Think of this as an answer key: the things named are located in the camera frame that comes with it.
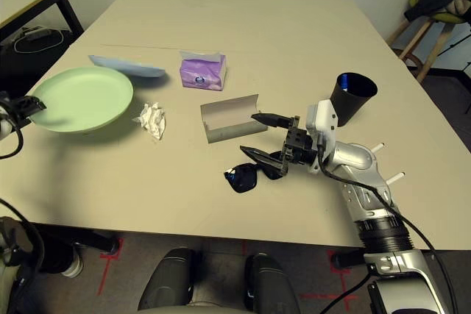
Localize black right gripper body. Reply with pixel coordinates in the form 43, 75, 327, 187
280, 117, 317, 177

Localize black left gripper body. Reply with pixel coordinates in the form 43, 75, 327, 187
0, 92, 29, 129

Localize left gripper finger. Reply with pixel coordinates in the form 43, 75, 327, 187
22, 96, 47, 116

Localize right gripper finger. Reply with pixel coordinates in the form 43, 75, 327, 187
251, 111, 301, 130
239, 146, 291, 179

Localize black sunglasses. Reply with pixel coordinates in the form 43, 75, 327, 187
224, 150, 284, 194

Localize grey glasses case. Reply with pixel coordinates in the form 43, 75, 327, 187
200, 93, 269, 144

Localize light green plate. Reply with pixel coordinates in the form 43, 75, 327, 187
28, 66, 134, 134

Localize white tissue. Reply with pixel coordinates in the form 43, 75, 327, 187
132, 102, 169, 142

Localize black plastic cup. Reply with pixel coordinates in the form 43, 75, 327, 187
330, 72, 379, 128

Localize grey power adapter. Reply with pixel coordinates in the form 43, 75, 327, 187
21, 26, 51, 41

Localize purple tissue pack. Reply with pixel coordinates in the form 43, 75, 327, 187
179, 50, 227, 93

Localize light blue plate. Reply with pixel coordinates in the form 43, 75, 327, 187
88, 54, 166, 79

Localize dark robot right leg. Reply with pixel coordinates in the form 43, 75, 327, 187
244, 253, 302, 314

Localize dark robot leg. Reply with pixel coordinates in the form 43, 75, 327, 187
244, 253, 302, 314
138, 247, 196, 311

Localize black table foot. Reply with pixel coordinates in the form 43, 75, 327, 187
333, 247, 369, 269
47, 228, 115, 253

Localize dark robot left leg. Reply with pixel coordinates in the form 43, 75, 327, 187
138, 247, 196, 311

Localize wooden stool yellow-green seat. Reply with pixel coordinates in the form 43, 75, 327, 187
384, 8, 471, 83

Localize black tripod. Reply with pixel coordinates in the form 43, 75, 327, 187
433, 23, 471, 57

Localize thin white cable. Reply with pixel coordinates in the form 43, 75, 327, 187
13, 29, 63, 54

